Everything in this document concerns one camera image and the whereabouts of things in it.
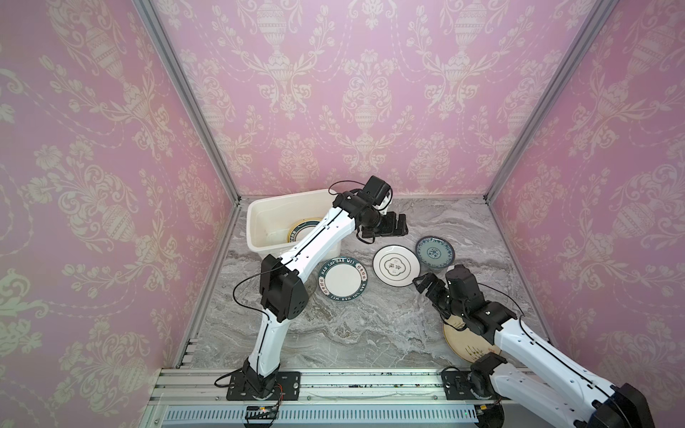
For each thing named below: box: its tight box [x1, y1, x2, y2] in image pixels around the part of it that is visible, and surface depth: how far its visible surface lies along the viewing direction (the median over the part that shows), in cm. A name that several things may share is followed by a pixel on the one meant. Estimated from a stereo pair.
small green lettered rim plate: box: [317, 256, 369, 303], surface depth 97 cm
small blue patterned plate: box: [415, 236, 455, 270], surface depth 105 cm
